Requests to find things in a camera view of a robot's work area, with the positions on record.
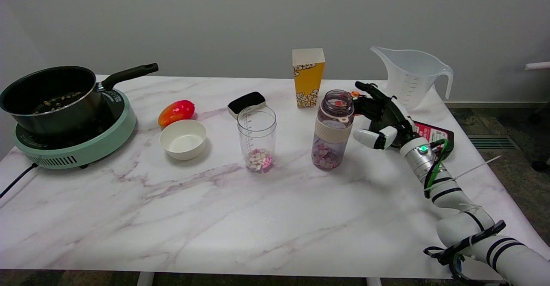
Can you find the black device pink label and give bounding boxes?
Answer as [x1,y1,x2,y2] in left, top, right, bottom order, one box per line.
[369,119,455,158]

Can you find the purple candy pile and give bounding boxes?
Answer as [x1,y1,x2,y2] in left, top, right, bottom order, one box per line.
[312,142,342,170]

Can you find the black power cord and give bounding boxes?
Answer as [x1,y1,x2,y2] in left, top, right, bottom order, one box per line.
[0,163,39,199]

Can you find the white zip tie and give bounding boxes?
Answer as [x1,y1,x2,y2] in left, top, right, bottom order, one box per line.
[423,155,502,192]

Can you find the black white sponge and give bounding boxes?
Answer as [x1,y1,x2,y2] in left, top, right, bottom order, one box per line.
[227,91,267,119]

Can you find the floor vent grille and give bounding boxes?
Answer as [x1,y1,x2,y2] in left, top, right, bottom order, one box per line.
[467,135,519,150]

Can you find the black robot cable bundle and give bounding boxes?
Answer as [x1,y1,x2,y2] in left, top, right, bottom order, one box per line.
[423,220,507,286]

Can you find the pink white candy pile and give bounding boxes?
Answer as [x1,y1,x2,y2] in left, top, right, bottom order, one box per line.
[246,148,275,173]

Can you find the green robot cable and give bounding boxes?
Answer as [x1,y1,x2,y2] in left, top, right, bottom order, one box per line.
[423,138,454,199]

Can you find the yellow popcorn box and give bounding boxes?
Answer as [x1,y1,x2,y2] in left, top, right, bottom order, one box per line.
[292,48,326,108]

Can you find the clear graduated plastic cup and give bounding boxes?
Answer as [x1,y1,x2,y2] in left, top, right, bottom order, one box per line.
[237,106,277,175]

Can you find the green induction cooker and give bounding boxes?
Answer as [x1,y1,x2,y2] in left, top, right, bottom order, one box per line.
[13,88,137,169]

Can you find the black saucepan with handle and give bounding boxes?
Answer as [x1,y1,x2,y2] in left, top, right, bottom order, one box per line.
[0,63,159,137]

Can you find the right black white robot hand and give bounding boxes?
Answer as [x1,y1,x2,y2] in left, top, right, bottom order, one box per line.
[353,81,420,150]

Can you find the red orange mango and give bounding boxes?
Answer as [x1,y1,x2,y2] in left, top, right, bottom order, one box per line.
[158,100,196,128]

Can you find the clear plastic measuring pitcher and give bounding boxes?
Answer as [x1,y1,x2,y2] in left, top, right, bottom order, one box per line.
[370,46,454,112]

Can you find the clear purple bottle beige sleeve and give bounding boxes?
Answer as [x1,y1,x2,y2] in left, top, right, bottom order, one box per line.
[311,89,355,172]

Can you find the white bowl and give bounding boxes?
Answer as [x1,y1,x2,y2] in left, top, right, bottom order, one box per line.
[160,120,207,161]

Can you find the black chair base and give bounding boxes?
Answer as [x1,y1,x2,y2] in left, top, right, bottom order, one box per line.
[528,100,550,172]

